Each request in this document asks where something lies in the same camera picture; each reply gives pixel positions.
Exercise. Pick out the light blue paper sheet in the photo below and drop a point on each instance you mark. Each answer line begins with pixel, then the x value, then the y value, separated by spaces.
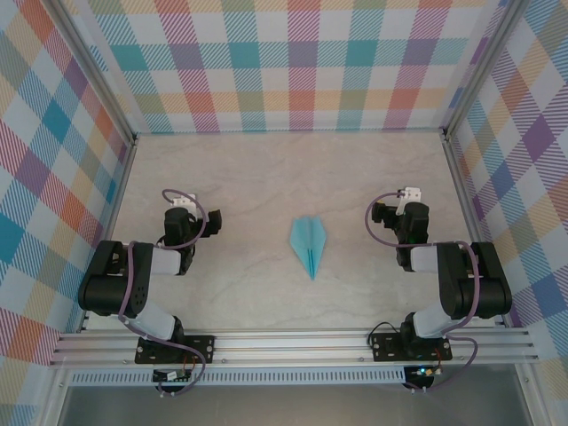
pixel 308 242

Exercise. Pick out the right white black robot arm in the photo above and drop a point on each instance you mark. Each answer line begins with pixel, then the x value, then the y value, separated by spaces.
pixel 423 259

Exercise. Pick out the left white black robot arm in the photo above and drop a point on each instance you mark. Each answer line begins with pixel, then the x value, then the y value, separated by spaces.
pixel 166 262

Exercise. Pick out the controller board with green light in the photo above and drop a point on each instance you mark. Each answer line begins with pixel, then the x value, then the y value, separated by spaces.
pixel 421 372

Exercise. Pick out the small black controller board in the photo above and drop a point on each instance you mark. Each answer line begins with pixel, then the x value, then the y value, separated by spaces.
pixel 171 376

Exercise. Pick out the grey metal panel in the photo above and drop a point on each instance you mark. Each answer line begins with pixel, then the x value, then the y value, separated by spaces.
pixel 288 406

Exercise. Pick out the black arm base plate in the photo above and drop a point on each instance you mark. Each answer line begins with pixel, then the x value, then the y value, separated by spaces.
pixel 386 348
pixel 204 348

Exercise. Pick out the aluminium side rail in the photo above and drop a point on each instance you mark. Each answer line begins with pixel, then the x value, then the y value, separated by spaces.
pixel 496 321
pixel 86 319

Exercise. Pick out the aluminium mounting rail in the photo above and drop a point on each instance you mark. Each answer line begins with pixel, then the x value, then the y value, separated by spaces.
pixel 288 348

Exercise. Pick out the aluminium frame post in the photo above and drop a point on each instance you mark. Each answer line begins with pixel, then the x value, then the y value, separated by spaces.
pixel 481 66
pixel 95 66

